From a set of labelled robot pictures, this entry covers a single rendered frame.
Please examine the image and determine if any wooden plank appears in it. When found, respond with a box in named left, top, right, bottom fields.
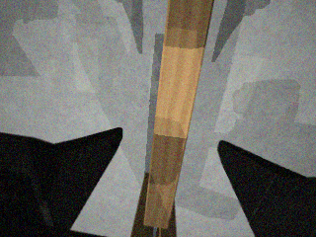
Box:
left=143, top=0, right=214, bottom=237

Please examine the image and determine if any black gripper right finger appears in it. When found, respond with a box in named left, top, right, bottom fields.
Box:
left=217, top=140, right=316, bottom=237

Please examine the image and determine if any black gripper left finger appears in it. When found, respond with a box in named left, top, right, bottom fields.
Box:
left=0, top=127, right=122, bottom=229

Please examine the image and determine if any brown wooden post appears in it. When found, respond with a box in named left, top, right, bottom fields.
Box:
left=130, top=173, right=177, bottom=237

